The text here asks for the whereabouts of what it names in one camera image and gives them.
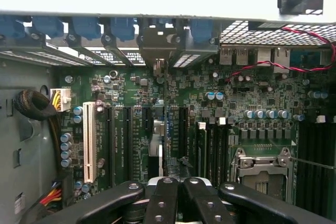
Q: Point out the white PCI expansion slot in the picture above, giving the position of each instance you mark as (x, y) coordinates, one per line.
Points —
(88, 140)

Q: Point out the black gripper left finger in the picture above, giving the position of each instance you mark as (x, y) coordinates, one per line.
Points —
(161, 204)

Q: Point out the long black expansion slot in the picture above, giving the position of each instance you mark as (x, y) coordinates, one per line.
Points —
(110, 145)
(183, 129)
(127, 142)

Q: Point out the short black expansion slot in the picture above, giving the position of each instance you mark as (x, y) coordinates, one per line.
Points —
(147, 117)

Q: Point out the thin socket locking lever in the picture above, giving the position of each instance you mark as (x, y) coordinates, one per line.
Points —
(315, 163)

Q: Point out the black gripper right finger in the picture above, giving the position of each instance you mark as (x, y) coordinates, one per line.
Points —
(210, 205)

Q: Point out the black rear case latch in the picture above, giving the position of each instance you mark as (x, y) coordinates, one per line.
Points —
(299, 1)

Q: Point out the metal CPU socket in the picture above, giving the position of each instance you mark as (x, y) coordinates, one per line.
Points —
(260, 171)

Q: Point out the green motherboard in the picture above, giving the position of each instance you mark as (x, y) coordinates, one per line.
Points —
(126, 90)

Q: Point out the white power connector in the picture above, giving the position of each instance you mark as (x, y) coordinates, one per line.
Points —
(64, 100)

